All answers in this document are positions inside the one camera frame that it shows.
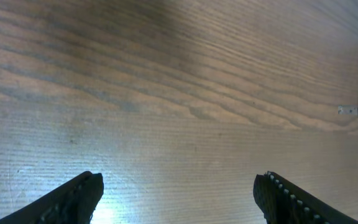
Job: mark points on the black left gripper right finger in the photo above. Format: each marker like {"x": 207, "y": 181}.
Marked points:
{"x": 283, "y": 202}

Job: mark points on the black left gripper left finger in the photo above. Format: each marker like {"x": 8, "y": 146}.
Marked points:
{"x": 72, "y": 202}

